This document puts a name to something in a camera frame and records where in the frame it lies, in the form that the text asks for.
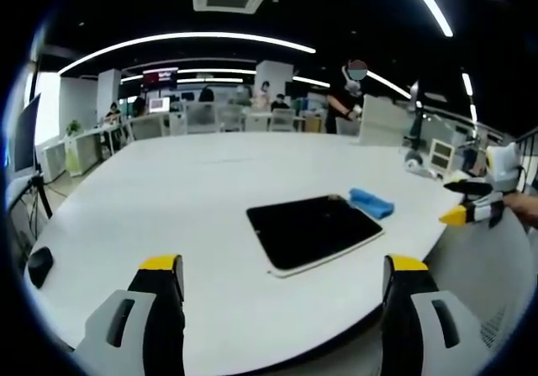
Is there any black flat desk object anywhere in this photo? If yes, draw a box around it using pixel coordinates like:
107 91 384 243
27 246 55 289

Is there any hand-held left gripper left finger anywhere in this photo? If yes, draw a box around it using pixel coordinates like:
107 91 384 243
73 253 186 376

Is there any grey mesh chair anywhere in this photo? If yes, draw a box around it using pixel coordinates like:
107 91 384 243
428 215 533 352

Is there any blue cleaning cloth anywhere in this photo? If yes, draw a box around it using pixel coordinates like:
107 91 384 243
348 188 395 220

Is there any curved ceiling light strip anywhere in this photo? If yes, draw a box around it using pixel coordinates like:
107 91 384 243
58 32 317 74

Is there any red wall screen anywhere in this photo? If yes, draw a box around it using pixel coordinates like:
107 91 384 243
142 68 177 87

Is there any grey desk partition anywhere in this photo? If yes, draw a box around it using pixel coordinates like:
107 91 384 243
359 94 415 146

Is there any black monitor pole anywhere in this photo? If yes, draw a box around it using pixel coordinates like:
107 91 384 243
24 173 54 221

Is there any small white framed shelf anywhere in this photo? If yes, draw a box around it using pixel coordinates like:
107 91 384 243
429 138 455 171

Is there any person's right hand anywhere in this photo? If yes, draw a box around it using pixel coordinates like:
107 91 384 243
503 193 538 221

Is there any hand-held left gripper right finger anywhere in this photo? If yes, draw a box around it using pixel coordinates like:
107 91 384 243
381 254 487 376

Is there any dark computer monitor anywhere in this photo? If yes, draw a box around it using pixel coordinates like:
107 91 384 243
14 93 43 173

